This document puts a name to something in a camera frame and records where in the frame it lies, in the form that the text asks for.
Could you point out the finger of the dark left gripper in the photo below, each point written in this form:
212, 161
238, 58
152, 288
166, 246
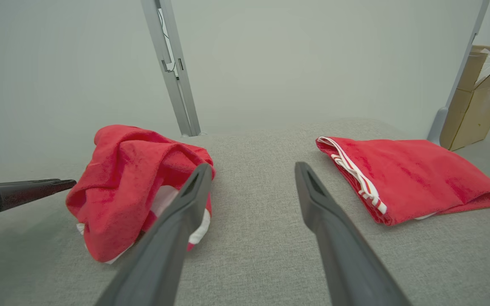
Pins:
43, 180
28, 193

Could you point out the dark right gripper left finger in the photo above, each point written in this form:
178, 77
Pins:
164, 255

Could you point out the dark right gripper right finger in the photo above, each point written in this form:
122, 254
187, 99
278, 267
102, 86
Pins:
347, 259

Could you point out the red shorts white stripes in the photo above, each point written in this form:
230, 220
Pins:
117, 187

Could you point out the red basketball jersey white sleeves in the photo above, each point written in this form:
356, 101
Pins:
419, 174

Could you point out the brown cardboard box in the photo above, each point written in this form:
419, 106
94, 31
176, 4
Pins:
474, 110

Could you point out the grey metal partition post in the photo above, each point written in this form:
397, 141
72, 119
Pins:
172, 63

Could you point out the grey slanted metal post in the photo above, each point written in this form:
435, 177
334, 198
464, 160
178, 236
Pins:
462, 68

